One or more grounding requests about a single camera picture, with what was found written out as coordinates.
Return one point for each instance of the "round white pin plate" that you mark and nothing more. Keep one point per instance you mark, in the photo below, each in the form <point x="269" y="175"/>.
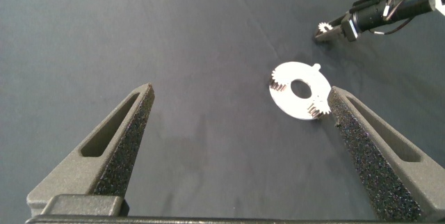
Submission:
<point x="285" y="103"/>

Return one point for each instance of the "dark rectangular mat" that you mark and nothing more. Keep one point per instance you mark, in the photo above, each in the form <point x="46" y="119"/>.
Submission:
<point x="174" y="25"/>

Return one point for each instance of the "small steel spur gear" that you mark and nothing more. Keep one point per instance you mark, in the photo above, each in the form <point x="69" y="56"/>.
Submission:
<point x="321" y="28"/>
<point x="274" y="77"/>
<point x="324" y="109"/>

